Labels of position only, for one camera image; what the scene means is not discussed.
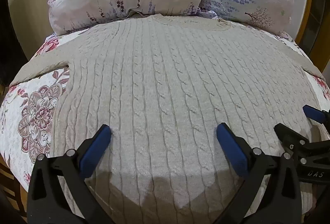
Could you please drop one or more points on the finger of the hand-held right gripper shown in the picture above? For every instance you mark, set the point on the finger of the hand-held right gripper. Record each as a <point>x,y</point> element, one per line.
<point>287,136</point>
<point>315,113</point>

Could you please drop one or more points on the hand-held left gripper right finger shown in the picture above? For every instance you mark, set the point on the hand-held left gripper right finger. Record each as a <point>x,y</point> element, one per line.
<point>232,148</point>

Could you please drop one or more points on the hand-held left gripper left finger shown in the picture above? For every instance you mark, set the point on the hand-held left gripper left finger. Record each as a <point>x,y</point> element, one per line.
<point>96,148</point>

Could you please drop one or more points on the floral bed sheet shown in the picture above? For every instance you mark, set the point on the floral bed sheet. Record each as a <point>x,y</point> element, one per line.
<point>31,110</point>

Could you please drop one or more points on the wooden headboard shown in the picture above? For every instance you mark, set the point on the wooden headboard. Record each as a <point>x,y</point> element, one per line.
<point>304,7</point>

